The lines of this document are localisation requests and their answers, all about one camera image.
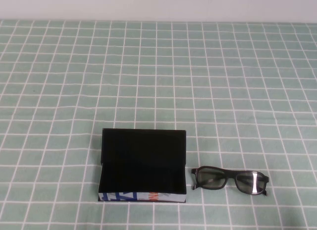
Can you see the black printed glasses case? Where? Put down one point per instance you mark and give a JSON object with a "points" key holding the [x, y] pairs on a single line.
{"points": [[143, 155]]}

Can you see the black framed glasses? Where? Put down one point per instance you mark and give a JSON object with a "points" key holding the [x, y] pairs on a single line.
{"points": [[210, 179]]}

